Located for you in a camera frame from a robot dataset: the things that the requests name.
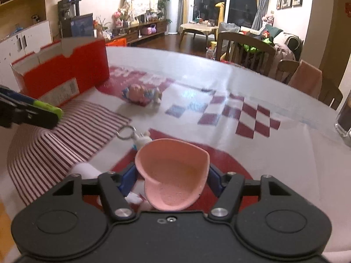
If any round coffee table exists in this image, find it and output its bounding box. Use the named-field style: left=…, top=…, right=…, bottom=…
left=179, top=22, right=220, bottom=48

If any cluttered sofa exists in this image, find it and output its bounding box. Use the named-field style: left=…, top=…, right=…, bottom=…
left=241, top=24, right=305, bottom=61

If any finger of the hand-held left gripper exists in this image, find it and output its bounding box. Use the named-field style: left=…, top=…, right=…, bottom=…
left=0, top=100, right=60, bottom=130
left=0, top=86, right=36, bottom=104

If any pink heart-shaped bowl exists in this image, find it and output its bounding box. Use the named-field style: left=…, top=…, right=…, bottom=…
left=135, top=139, right=210, bottom=212

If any glass of dark drink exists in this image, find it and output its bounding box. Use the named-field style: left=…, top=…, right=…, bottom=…
left=335, top=90, right=351, bottom=138

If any white plush keychain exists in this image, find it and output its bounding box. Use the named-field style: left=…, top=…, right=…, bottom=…
left=116, top=126, right=153, bottom=152

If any dark blue panel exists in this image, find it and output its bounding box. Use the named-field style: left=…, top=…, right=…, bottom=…
left=70, top=13, right=94, bottom=37

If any orange box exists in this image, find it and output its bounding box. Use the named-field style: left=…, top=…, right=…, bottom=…
left=106, top=38, right=128, bottom=47

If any colourful toy figure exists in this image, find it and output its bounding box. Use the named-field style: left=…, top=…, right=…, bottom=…
left=121, top=84, right=163, bottom=106

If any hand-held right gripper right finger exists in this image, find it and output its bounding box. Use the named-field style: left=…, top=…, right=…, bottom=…
left=207, top=167, right=292, bottom=221

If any red white striped cloth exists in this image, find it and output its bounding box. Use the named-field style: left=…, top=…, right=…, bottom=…
left=7, top=100, right=133, bottom=208

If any red cardboard box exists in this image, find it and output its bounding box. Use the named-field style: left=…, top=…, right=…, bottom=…
left=10, top=37, right=110, bottom=107

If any white cabinet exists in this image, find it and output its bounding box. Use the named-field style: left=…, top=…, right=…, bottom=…
left=0, top=19, right=54, bottom=73

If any white tower air conditioner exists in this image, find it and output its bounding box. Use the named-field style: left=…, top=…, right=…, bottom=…
left=167, top=0, right=183, bottom=35

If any wooden tv cabinet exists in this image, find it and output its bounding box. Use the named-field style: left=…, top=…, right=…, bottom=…
left=110, top=19, right=168, bottom=45

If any yellow giraffe toy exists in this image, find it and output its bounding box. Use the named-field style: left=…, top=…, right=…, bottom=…
left=215, top=2, right=226, bottom=41

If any wooden wall shelf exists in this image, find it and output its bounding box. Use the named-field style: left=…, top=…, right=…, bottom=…
left=0, top=0, right=48, bottom=37

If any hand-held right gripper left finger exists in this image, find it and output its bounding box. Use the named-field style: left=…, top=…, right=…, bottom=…
left=52, top=164, right=138, bottom=221

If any wooden chair with towel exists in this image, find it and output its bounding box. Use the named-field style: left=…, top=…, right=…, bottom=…
left=277, top=60, right=344, bottom=110

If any wooden slatted chair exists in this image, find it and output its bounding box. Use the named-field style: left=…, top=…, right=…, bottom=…
left=215, top=31, right=277, bottom=78

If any black water dispenser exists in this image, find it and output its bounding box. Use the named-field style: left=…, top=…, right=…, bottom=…
left=57, top=0, right=82, bottom=38

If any grey curtain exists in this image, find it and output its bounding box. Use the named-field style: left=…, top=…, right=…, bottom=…
left=252, top=0, right=272, bottom=30

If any pink towel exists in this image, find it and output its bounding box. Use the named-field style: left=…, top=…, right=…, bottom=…
left=288, top=60, right=323, bottom=100

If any green object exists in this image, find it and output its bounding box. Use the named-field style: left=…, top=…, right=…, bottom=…
left=30, top=100, right=64, bottom=119

